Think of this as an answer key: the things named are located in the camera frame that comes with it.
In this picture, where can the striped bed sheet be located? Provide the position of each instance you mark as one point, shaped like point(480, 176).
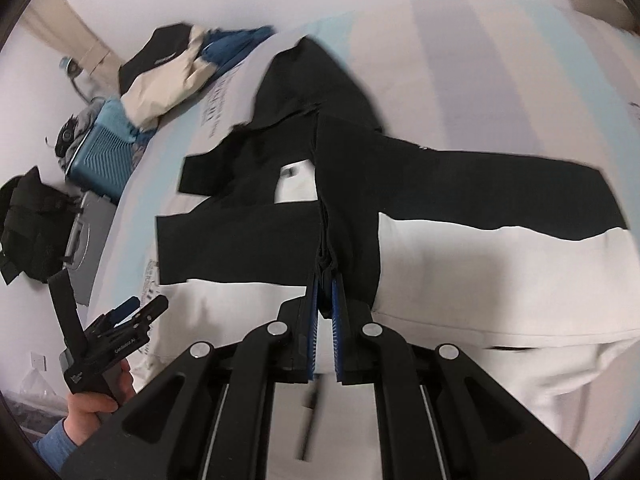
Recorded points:
point(450, 70)

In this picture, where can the clear plastic bag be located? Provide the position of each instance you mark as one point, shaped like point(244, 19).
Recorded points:
point(37, 397)

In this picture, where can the blue clothing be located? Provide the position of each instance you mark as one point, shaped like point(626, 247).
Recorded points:
point(235, 45)

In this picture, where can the silver suitcase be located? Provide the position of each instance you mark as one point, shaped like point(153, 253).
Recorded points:
point(92, 245)

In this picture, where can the person's left forearm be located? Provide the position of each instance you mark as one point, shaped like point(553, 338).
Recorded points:
point(52, 442)

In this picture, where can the black and white jacket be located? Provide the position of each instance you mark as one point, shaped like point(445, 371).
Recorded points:
point(350, 170)

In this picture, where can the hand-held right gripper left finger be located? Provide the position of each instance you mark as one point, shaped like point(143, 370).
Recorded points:
point(311, 325)

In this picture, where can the black bag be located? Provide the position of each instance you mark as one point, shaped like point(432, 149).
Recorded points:
point(32, 230)

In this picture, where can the person's left hand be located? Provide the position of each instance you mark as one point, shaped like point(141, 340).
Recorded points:
point(90, 412)

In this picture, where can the blue ribbed suitcase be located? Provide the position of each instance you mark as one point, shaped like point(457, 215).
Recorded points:
point(102, 155)

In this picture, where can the black and beige jacket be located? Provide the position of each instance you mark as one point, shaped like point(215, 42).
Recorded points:
point(160, 85)

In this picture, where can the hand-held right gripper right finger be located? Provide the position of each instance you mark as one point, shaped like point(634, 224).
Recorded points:
point(338, 325)

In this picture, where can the white wall socket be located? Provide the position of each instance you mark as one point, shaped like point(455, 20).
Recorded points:
point(38, 361)

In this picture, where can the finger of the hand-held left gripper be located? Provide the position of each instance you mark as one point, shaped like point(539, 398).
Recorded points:
point(150, 310)
point(125, 306)

